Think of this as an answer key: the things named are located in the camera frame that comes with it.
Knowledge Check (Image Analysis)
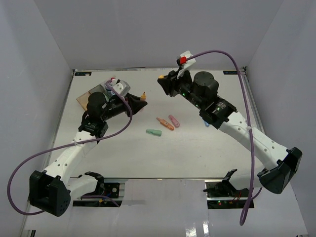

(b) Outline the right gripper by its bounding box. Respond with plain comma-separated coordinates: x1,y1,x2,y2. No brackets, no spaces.
158,68,204,110

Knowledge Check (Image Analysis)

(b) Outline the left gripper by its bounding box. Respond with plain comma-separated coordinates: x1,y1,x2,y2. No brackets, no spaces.
101,92,148,121

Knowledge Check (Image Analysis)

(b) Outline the yellow orange highlighter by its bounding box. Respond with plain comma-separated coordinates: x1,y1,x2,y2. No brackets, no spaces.
140,92,147,101

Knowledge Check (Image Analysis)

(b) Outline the green transparent highlighter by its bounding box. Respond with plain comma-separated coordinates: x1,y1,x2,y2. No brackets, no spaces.
146,129,162,137

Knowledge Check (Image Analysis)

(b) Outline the orange transparent highlighter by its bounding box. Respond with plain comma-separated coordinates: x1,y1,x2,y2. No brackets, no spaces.
157,118,174,131

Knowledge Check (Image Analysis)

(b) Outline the pink transparent highlighter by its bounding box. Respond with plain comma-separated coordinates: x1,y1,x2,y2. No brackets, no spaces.
168,115,180,128

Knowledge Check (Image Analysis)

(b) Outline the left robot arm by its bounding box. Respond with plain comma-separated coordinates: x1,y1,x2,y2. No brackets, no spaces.
29,92,148,217

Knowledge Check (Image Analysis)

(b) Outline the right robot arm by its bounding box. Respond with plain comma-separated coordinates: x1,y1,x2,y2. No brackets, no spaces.
158,71,303,194

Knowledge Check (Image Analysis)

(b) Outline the clear transparent tray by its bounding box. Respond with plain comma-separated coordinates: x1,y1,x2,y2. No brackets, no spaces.
101,77,130,98

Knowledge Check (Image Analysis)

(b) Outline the grey transparent tray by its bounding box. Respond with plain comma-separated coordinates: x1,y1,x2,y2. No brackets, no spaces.
89,84,106,94

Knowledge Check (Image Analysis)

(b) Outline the orange transparent tray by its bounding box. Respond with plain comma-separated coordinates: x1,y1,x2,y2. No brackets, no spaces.
76,92,90,111

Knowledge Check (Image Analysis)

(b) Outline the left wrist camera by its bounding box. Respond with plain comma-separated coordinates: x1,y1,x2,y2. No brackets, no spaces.
108,78,130,97

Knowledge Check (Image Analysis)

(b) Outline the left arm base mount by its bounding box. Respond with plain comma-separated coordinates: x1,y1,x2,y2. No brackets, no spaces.
70,171,120,199

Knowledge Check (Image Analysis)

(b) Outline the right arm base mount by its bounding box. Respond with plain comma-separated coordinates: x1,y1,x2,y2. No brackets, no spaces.
203,169,249,202

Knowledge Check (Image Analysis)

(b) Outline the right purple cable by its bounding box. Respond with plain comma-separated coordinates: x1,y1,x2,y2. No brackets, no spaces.
187,50,263,227

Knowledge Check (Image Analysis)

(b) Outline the purple cable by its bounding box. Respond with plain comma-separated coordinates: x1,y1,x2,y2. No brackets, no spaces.
6,79,134,215
187,50,263,227

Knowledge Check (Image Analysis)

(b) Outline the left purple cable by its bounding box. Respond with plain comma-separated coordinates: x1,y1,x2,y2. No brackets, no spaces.
6,79,134,215

